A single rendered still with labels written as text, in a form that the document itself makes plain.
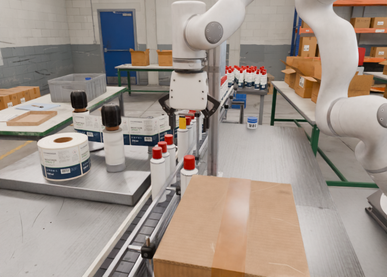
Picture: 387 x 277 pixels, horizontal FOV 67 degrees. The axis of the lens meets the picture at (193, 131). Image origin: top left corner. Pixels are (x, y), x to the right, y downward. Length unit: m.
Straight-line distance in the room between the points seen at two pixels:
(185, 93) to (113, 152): 0.63
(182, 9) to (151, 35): 8.21
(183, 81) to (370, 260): 0.75
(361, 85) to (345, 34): 1.80
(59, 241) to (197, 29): 0.78
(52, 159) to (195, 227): 0.87
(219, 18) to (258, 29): 8.13
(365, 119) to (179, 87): 0.49
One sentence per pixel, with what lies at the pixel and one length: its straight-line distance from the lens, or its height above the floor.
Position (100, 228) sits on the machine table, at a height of 0.83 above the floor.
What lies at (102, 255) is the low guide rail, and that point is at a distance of 0.85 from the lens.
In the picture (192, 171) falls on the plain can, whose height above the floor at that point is 1.09.
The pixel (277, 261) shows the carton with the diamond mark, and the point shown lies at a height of 1.12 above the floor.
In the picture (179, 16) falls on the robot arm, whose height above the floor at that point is 1.49.
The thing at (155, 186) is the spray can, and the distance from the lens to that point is 1.05.
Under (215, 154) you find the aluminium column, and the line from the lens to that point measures 1.30.
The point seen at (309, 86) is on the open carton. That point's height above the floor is 0.92.
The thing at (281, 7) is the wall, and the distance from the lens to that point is 8.91.
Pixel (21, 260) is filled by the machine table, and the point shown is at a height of 0.83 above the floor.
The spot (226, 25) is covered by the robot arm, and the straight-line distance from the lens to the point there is 0.69.
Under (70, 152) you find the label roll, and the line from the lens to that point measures 1.29.
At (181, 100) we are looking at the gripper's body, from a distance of 0.76.
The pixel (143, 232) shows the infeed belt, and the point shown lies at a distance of 0.96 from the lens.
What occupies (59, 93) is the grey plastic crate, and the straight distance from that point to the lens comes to 3.25.
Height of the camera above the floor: 1.45
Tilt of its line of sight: 18 degrees down
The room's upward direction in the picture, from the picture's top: straight up
